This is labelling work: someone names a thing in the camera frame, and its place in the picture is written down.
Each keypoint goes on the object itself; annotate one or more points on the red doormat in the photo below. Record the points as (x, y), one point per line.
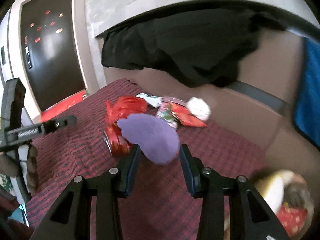
(62, 106)

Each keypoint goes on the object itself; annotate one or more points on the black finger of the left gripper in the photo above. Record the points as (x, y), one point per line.
(55, 124)

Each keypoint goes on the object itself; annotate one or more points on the red plaid cloth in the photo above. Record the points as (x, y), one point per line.
(160, 206)

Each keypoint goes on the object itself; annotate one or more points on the black cloth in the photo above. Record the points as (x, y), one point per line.
(195, 47)

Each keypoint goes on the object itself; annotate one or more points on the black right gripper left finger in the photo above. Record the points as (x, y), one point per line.
(70, 215)

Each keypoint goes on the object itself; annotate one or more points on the red snack wrapper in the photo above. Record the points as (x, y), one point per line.
(183, 115)

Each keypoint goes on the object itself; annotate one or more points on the white blue mask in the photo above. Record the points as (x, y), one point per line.
(154, 101)

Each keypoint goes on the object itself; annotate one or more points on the white tissue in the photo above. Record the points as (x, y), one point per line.
(199, 108)

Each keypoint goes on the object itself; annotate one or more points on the trash bin with bag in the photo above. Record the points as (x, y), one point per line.
(288, 195)

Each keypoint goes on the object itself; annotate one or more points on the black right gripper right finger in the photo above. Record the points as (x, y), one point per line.
(250, 215)

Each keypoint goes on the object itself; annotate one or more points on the pink plastic packaging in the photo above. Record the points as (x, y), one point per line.
(165, 110)

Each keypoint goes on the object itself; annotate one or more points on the blue towel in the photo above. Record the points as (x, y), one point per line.
(306, 112)

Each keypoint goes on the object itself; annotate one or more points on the red drink can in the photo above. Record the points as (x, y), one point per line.
(117, 145)

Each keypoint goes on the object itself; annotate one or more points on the black door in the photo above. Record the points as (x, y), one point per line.
(48, 50)

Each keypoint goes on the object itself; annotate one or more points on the red plastic bag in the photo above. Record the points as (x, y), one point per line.
(123, 107)

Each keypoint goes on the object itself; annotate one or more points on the purple pink sponge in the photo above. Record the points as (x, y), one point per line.
(158, 141)

